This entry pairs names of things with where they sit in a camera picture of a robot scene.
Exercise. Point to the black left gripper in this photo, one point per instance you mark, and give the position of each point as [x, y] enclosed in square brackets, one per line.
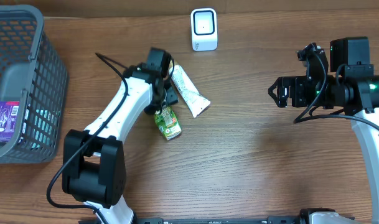
[165, 98]

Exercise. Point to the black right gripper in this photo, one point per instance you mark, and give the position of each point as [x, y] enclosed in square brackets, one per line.
[295, 84]

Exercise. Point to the green tea drink carton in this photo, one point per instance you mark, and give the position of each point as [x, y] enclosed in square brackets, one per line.
[167, 123]

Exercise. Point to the white tube gold cap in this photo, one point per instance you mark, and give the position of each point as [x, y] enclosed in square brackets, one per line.
[196, 103]

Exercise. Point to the purple Carefree pad pack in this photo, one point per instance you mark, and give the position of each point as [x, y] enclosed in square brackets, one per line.
[8, 118]

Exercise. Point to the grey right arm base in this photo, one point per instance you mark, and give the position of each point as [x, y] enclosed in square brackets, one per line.
[321, 216]

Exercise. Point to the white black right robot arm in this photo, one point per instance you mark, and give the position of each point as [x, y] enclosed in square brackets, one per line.
[341, 85]

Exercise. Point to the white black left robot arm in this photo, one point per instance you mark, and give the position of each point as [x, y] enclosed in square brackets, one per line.
[93, 170]

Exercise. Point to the white barcode scanner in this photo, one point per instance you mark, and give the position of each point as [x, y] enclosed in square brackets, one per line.
[204, 29]

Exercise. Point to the grey plastic mesh basket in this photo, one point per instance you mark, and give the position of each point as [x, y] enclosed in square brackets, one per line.
[32, 73]

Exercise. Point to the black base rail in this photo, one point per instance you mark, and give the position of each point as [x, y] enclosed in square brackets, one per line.
[272, 219]

